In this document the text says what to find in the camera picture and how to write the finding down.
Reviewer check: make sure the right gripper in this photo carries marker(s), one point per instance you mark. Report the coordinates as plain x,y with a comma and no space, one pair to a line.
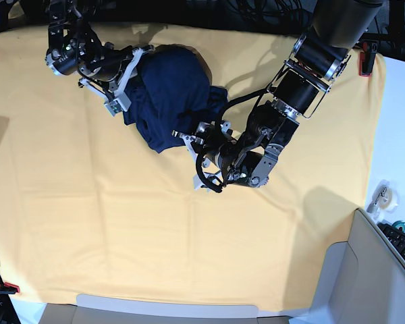
108,76

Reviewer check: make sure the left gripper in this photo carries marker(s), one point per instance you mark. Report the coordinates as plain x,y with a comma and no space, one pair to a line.
206,136

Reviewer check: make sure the navy blue long-sleeve shirt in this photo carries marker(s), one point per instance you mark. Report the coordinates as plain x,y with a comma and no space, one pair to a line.
171,92

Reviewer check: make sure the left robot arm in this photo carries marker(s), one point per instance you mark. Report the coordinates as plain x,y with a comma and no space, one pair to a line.
243,144

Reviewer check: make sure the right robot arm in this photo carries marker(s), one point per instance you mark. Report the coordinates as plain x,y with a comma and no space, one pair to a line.
74,47

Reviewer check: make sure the yellow table cloth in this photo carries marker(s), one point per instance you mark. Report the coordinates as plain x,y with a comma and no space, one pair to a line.
86,207

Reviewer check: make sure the red clamp top right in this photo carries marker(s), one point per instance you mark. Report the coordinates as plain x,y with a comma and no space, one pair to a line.
367,58

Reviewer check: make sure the red clamp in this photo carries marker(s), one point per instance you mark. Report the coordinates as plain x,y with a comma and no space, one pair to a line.
367,58
9,289

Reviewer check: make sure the clear tape dispenser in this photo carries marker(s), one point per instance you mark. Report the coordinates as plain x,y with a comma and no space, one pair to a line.
384,199

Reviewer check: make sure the green tape roll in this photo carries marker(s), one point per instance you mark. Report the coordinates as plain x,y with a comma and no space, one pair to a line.
399,225

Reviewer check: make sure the red clamp bottom left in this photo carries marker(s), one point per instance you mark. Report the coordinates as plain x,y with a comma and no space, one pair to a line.
9,289

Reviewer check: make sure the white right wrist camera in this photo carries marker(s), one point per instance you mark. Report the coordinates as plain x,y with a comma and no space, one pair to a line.
118,105

